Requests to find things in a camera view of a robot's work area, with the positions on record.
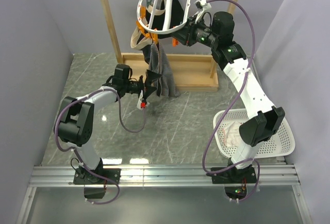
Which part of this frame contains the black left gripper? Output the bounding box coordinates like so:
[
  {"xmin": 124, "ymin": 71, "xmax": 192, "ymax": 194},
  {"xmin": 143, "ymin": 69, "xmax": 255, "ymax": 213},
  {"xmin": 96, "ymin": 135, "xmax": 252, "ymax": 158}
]
[{"xmin": 124, "ymin": 71, "xmax": 162, "ymax": 100}]

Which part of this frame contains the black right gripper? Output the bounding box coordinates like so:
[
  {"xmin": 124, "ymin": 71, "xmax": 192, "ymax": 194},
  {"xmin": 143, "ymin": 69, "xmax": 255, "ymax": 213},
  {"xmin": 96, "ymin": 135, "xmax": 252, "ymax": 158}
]
[{"xmin": 171, "ymin": 15, "xmax": 218, "ymax": 49}]

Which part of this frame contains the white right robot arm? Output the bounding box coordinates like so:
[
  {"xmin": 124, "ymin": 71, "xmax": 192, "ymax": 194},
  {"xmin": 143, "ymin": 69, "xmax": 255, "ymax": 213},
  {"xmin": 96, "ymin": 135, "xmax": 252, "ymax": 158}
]
[{"xmin": 172, "ymin": 11, "xmax": 285, "ymax": 183}]

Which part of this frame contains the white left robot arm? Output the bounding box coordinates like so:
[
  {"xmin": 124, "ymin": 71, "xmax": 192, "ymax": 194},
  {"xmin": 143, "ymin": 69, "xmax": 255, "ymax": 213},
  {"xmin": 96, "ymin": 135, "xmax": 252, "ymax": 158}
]
[{"xmin": 54, "ymin": 64, "xmax": 161, "ymax": 185}]

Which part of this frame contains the black underwear beige waistband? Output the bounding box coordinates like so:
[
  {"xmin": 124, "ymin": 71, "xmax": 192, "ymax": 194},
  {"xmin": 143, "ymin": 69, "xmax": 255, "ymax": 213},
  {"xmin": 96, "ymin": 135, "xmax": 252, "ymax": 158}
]
[{"xmin": 146, "ymin": 0, "xmax": 187, "ymax": 41}]

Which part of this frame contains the white round clip hanger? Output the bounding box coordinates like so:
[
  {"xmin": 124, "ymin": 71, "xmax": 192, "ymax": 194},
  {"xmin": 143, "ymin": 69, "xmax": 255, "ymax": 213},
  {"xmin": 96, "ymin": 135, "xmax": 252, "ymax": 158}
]
[{"xmin": 136, "ymin": 0, "xmax": 209, "ymax": 35}]

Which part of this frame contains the navy underwear beige waistband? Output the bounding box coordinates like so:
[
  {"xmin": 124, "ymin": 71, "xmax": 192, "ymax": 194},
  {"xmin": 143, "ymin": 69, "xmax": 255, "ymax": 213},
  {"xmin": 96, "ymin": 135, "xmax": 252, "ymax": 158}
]
[{"xmin": 130, "ymin": 25, "xmax": 153, "ymax": 64}]

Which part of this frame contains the white pink-trimmed underwear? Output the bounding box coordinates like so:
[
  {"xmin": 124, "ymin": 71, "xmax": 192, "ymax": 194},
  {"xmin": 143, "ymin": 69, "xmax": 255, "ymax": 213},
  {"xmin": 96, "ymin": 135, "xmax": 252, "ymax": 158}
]
[{"xmin": 222, "ymin": 121, "xmax": 243, "ymax": 147}]

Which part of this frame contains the wooden hanging rack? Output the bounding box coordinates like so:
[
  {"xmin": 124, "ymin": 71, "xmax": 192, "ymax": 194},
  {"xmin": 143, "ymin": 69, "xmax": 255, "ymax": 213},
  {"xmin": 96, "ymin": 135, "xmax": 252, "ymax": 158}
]
[{"xmin": 94, "ymin": 0, "xmax": 245, "ymax": 93}]

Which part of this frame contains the white perforated plastic basket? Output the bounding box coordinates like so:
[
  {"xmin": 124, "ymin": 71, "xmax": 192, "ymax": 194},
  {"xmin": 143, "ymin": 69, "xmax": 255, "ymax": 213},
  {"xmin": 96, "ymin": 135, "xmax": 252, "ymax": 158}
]
[{"xmin": 215, "ymin": 108, "xmax": 295, "ymax": 159}]

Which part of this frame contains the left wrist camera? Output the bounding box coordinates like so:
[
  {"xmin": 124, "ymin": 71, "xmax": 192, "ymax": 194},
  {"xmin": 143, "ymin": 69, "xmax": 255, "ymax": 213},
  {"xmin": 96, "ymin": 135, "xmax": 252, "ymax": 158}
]
[{"xmin": 137, "ymin": 90, "xmax": 147, "ymax": 111}]

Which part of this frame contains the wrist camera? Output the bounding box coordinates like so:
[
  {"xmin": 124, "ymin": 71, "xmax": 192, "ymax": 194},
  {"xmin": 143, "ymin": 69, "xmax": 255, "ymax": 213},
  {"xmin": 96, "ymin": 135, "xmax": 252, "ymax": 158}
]
[
  {"xmin": 137, "ymin": 90, "xmax": 147, "ymax": 111},
  {"xmin": 195, "ymin": 0, "xmax": 211, "ymax": 23}
]

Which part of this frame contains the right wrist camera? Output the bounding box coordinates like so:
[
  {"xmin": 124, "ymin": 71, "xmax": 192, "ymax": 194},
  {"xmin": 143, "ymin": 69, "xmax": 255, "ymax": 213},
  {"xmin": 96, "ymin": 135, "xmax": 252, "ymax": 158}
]
[{"xmin": 195, "ymin": 0, "xmax": 211, "ymax": 23}]

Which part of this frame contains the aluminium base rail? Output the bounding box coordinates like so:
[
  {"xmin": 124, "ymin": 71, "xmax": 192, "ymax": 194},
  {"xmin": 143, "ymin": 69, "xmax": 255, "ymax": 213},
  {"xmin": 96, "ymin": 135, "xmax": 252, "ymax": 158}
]
[{"xmin": 28, "ymin": 164, "xmax": 300, "ymax": 187}]

